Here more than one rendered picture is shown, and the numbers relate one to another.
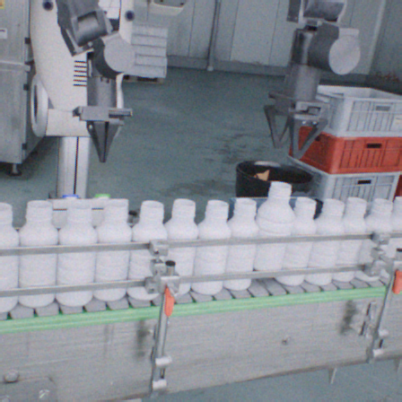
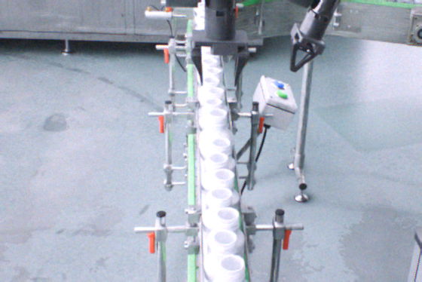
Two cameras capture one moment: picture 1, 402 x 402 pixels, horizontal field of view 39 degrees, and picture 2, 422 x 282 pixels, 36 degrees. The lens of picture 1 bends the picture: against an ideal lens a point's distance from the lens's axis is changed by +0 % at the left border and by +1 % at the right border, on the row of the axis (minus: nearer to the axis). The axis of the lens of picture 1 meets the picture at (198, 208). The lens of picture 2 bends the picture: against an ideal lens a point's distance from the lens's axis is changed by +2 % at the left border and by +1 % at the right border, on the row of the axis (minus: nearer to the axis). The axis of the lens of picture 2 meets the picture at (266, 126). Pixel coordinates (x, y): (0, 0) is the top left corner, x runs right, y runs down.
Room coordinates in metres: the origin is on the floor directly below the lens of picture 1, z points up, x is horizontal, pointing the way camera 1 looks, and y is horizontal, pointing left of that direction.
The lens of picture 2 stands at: (1.39, -1.19, 1.75)
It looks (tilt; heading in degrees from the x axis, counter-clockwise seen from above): 27 degrees down; 107
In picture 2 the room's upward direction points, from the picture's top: 4 degrees clockwise
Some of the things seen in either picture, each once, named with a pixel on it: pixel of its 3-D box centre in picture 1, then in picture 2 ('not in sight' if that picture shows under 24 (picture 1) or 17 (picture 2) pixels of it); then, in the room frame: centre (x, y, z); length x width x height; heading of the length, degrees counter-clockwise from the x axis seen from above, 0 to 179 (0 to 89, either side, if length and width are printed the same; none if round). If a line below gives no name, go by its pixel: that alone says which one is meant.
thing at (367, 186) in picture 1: (339, 179); not in sight; (3.46, -0.86, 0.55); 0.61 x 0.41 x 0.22; 122
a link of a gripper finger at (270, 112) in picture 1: (286, 125); (228, 62); (0.98, -0.13, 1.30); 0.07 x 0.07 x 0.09; 25
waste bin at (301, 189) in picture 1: (265, 222); not in sight; (3.13, -0.40, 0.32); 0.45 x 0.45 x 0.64
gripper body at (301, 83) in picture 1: (301, 85); (219, 26); (0.97, -0.14, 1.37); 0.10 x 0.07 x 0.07; 25
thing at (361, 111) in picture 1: (355, 110); not in sight; (3.46, -0.85, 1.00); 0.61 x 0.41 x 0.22; 123
